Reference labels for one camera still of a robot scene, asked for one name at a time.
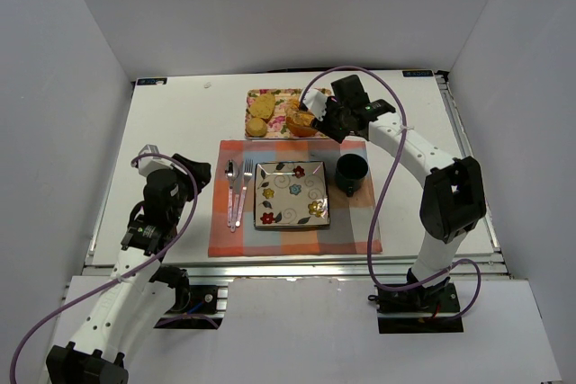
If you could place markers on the small yellow muffin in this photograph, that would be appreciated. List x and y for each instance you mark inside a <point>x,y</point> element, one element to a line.
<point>256,128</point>

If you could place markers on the square floral plate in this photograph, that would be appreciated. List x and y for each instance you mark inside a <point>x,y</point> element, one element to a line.
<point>291,195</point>

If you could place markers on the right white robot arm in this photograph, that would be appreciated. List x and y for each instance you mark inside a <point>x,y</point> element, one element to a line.
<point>453,199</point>

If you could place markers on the floral serving tray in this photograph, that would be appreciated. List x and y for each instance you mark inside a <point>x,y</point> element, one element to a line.
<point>276,127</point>

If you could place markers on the blue table label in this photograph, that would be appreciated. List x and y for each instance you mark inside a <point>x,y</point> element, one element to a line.
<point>151,81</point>
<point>413,73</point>

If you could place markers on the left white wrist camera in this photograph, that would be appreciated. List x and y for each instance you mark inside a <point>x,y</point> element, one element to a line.
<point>149,161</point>

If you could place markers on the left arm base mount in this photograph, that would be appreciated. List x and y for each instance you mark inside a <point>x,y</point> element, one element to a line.
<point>196,306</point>

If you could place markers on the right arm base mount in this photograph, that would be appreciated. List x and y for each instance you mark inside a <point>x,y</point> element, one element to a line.
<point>407,313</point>

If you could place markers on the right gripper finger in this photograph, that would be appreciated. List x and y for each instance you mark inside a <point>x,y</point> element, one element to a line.
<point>319,125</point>
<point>336,134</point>

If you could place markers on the spoon with pink handle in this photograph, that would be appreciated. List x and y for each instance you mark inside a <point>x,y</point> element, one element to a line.
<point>231,172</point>

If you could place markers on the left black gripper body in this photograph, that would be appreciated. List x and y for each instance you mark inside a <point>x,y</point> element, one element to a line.
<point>190,173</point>

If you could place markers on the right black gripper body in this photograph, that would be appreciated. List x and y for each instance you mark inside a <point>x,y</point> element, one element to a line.
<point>336,119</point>

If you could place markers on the left blue table label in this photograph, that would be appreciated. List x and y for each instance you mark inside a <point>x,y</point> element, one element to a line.
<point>151,81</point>

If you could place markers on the dark green mug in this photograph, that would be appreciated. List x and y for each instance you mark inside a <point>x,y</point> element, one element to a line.
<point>351,170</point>

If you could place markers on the checkered orange placemat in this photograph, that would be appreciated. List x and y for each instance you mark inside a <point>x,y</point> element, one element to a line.
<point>350,217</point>

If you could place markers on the orange sugar-topped bun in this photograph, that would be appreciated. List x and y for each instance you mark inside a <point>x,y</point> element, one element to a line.
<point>301,132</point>

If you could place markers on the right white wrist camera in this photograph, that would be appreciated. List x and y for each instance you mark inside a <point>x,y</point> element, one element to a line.
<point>315,102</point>

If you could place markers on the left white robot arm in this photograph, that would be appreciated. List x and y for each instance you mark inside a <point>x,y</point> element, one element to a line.
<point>141,288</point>

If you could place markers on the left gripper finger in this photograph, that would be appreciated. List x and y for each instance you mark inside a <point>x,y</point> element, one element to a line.
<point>181,160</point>
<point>201,174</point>

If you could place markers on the fork with pink handle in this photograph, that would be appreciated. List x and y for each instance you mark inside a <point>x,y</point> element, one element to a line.
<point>247,177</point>

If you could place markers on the right blue table label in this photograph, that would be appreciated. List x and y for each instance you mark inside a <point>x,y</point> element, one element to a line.
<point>413,73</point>

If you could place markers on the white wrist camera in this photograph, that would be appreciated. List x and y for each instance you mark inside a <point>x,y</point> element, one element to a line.
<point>149,161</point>
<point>315,102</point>

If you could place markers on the oval herb bread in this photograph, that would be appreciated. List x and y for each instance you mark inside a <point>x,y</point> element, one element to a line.
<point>263,107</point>

